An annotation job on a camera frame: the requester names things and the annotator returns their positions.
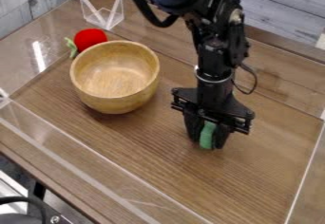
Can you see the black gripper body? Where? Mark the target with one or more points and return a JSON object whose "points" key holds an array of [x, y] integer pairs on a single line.
{"points": [[213, 102]]}

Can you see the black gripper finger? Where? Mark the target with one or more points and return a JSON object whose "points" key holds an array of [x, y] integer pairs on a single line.
{"points": [[221, 134], [194, 125]]}

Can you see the green rectangular block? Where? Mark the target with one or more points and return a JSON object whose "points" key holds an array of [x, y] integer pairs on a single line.
{"points": [[206, 135]]}

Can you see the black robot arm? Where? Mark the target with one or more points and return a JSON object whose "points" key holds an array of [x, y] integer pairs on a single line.
{"points": [[215, 22]]}

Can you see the brown wooden bowl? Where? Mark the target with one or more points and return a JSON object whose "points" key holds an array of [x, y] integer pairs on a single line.
{"points": [[115, 76]]}

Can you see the red plush apple toy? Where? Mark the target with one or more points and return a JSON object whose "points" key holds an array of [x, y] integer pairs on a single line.
{"points": [[84, 39]]}

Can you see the clear acrylic table barrier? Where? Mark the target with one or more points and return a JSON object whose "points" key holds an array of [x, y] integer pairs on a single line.
{"points": [[108, 194]]}

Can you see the black metal table leg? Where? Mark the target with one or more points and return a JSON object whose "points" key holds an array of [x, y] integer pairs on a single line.
{"points": [[39, 191]]}

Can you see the clear acrylic corner bracket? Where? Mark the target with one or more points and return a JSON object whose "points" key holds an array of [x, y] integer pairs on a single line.
{"points": [[104, 18]]}

